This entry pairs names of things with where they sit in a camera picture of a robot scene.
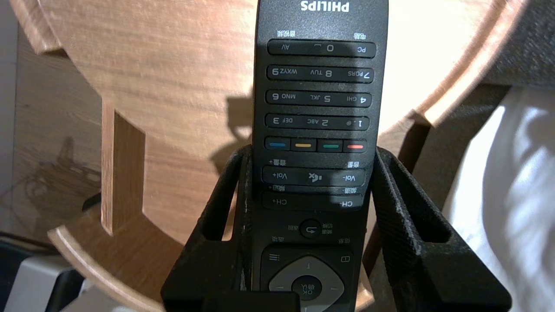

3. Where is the black Philips remote control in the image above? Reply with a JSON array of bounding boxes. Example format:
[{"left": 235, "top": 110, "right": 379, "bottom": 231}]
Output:
[{"left": 251, "top": 0, "right": 389, "bottom": 312}]

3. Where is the grey fabric bed base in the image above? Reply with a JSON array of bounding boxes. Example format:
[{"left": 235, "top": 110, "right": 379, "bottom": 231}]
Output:
[{"left": 364, "top": 84, "right": 512, "bottom": 260}]

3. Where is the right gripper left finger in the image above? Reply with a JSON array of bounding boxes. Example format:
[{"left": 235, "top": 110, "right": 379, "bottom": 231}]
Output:
[{"left": 160, "top": 145, "right": 254, "bottom": 312}]

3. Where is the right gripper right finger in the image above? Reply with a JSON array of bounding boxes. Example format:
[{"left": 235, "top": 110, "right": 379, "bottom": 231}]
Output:
[{"left": 371, "top": 147, "right": 512, "bottom": 312}]

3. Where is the white bed sheet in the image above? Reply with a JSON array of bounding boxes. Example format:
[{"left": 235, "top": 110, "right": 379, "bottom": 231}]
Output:
[{"left": 442, "top": 87, "right": 555, "bottom": 312}]

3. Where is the round wooden bedside table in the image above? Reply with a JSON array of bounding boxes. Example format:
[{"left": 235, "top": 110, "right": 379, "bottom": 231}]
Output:
[{"left": 9, "top": 0, "right": 527, "bottom": 174}]

